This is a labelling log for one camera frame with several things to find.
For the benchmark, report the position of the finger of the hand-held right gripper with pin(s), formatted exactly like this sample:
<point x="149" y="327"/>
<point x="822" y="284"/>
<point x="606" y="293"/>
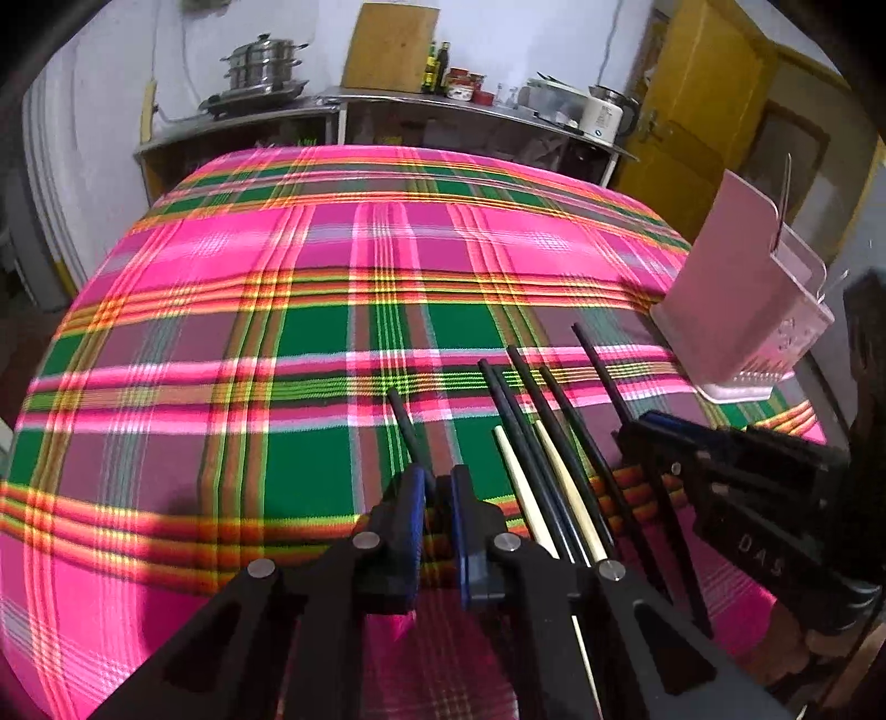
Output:
<point x="675" y="424"/>
<point x="644" y="443"/>

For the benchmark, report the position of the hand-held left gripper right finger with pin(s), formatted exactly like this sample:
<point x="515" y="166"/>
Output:
<point x="462" y="540"/>

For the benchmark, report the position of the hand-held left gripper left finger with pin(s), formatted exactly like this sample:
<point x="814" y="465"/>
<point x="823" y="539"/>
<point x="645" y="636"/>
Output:
<point x="415" y="526"/>

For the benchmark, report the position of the black chopstick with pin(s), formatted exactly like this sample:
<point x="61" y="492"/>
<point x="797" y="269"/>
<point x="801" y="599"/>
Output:
<point x="574" y="429"/>
<point x="529" y="450"/>
<point x="509" y="422"/>
<point x="599" y="367"/>
<point x="405" y="422"/>
<point x="547" y="408"/>

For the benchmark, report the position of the light wooden chopstick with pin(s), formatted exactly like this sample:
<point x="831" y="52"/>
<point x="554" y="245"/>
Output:
<point x="519" y="484"/>
<point x="564" y="478"/>

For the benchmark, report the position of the pink plastic utensil basket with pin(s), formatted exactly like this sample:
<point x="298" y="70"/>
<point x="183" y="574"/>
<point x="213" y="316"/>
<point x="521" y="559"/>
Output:
<point x="734" y="277"/>

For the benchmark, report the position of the pink plaid tablecloth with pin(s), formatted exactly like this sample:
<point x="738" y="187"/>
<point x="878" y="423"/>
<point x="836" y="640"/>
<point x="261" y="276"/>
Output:
<point x="277" y="346"/>

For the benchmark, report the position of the brown wooden door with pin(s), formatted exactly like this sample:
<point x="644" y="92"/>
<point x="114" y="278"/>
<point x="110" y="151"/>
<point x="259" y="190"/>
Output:
<point x="796" y="138"/>

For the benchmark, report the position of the white electric kettle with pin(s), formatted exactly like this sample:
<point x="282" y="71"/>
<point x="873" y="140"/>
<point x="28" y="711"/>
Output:
<point x="606" y="114"/>

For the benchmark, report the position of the yellow wooden door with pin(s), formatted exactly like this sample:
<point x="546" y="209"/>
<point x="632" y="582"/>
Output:
<point x="699" y="104"/>

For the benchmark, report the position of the clear drinking glass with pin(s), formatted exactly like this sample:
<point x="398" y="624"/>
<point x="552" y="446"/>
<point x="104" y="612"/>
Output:
<point x="507" y="97"/>

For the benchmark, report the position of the metal kitchen counter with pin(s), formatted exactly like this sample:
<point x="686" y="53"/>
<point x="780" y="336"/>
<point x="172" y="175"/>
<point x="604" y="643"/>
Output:
<point x="415" y="121"/>

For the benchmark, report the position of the red lidded jars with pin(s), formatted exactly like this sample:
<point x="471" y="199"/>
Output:
<point x="464" y="83"/>

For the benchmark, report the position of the dark glass bottle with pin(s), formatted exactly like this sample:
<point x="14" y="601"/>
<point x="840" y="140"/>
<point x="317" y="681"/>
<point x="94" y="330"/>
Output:
<point x="430" y="73"/>
<point x="444" y="69"/>

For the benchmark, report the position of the induction cooker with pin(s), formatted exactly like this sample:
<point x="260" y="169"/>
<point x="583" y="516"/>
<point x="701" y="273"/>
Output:
<point x="253" y="97"/>

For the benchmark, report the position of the wooden cutting board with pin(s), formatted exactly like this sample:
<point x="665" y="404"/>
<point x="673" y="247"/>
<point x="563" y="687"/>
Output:
<point x="391" y="45"/>

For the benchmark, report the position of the stainless steel steamer pot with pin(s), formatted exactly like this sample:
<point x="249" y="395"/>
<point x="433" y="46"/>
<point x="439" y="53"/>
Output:
<point x="263" y="62"/>

